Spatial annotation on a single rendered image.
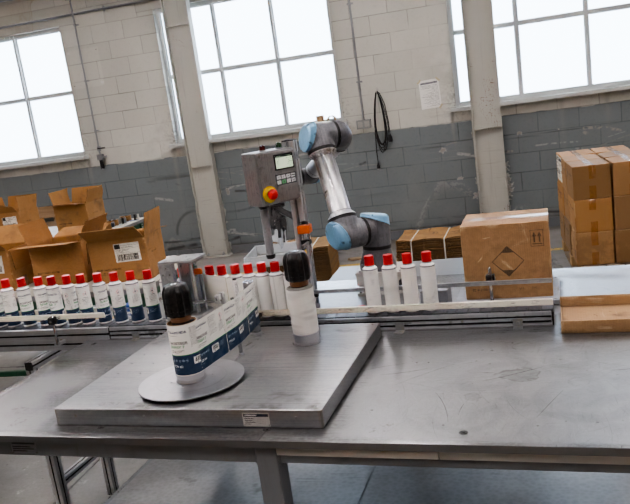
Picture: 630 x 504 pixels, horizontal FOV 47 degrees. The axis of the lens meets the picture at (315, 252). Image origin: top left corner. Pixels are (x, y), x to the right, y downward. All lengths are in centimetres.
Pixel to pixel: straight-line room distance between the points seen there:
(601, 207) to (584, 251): 35
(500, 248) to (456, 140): 533
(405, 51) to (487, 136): 123
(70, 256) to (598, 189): 369
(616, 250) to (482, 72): 277
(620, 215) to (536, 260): 318
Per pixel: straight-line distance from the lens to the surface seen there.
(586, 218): 576
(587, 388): 199
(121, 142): 898
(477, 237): 264
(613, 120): 798
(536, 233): 262
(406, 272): 246
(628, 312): 254
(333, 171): 293
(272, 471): 193
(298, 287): 227
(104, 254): 424
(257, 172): 256
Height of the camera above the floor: 163
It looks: 12 degrees down
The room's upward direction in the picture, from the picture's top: 8 degrees counter-clockwise
